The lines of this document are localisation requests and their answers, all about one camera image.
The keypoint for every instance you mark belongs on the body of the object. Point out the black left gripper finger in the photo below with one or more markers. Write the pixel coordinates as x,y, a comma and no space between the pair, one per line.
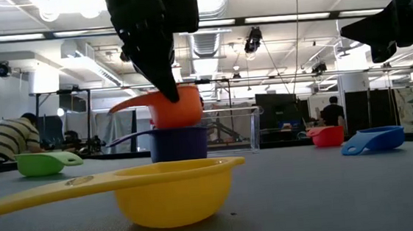
163,80

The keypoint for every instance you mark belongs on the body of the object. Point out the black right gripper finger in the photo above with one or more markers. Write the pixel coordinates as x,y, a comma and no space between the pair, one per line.
384,53
375,26

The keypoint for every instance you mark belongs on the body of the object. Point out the orange measuring cup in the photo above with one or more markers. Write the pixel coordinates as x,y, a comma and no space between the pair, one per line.
184,111

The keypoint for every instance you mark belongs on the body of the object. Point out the dark blue measuring cup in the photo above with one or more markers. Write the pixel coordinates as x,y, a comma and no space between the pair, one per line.
179,145

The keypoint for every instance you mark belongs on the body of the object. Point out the light blue measuring cup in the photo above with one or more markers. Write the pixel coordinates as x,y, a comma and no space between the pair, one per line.
382,138

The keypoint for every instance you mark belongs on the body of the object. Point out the red measuring cup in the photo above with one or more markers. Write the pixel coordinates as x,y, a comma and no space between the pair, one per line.
328,137

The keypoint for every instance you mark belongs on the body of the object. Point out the yellow measuring cup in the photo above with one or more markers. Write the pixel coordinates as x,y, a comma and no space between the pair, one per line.
176,195

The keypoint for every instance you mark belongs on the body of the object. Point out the green measuring cup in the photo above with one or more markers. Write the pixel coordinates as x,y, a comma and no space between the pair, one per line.
37,165

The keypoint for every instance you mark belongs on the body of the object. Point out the clear plastic basket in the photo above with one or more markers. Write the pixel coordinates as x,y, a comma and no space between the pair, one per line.
255,130

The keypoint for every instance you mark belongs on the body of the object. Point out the black partition panel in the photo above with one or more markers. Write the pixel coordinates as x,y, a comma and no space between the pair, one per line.
370,111

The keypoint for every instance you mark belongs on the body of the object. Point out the grey cloth cover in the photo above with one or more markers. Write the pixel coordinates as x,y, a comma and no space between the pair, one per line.
115,132

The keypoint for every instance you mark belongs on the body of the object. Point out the person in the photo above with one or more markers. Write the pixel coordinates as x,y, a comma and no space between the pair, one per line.
332,114
9,140

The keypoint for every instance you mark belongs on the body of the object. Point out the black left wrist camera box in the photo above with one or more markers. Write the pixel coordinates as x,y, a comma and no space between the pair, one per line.
183,14

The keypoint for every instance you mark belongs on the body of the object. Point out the round silver ceiling duct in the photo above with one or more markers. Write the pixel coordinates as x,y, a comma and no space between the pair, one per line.
206,43

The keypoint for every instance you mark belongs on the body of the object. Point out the white rectangular air duct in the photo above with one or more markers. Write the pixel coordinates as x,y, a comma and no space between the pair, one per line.
88,62

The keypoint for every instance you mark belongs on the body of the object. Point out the black ceiling camera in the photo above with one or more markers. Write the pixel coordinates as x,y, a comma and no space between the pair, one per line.
319,68
253,40
2,69

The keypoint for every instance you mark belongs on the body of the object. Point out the black metal frame rig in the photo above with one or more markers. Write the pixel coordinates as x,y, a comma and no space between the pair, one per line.
89,117

